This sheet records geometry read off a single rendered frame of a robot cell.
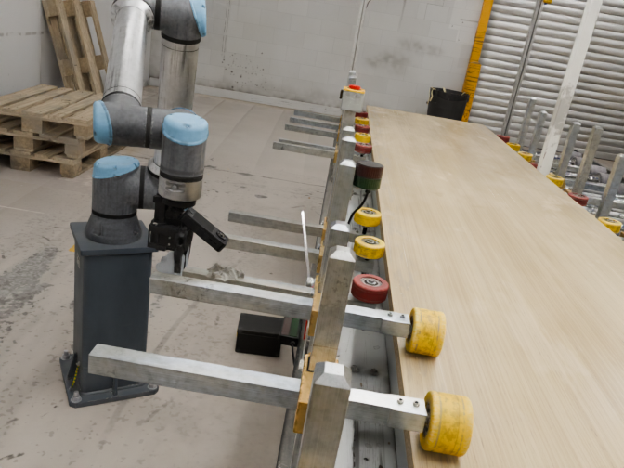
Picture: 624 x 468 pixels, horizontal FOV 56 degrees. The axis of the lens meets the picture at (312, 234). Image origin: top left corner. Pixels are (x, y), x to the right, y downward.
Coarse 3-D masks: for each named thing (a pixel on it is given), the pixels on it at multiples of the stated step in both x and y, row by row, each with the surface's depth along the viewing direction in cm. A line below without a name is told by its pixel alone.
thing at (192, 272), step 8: (184, 272) 129; (192, 272) 129; (200, 272) 130; (208, 272) 131; (216, 280) 129; (232, 280) 129; (240, 280) 129; (248, 280) 130; (256, 280) 130; (264, 280) 131; (256, 288) 129; (264, 288) 129; (272, 288) 129; (280, 288) 129; (288, 288) 129; (296, 288) 130; (304, 288) 131; (304, 296) 129; (312, 296) 129; (352, 296) 131; (352, 304) 129; (360, 304) 129; (368, 304) 129
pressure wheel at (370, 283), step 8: (360, 280) 128; (368, 280) 129; (376, 280) 130; (384, 280) 130; (352, 288) 128; (360, 288) 126; (368, 288) 125; (376, 288) 126; (384, 288) 126; (360, 296) 126; (368, 296) 125; (376, 296) 126; (384, 296) 127
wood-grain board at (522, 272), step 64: (384, 128) 322; (448, 128) 359; (384, 192) 200; (448, 192) 214; (512, 192) 229; (384, 256) 149; (448, 256) 152; (512, 256) 160; (576, 256) 168; (448, 320) 118; (512, 320) 123; (576, 320) 128; (448, 384) 96; (512, 384) 100; (576, 384) 103; (512, 448) 84; (576, 448) 86
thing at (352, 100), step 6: (348, 90) 189; (354, 90) 189; (360, 90) 191; (348, 96) 190; (354, 96) 190; (360, 96) 190; (342, 102) 191; (348, 102) 191; (354, 102) 190; (360, 102) 190; (342, 108) 191; (348, 108) 191; (354, 108) 191; (360, 108) 191
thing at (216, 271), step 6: (216, 264) 131; (210, 270) 131; (216, 270) 130; (222, 270) 130; (228, 270) 129; (234, 270) 132; (240, 270) 131; (210, 276) 128; (216, 276) 128; (222, 276) 128; (228, 276) 129; (234, 276) 129; (240, 276) 130
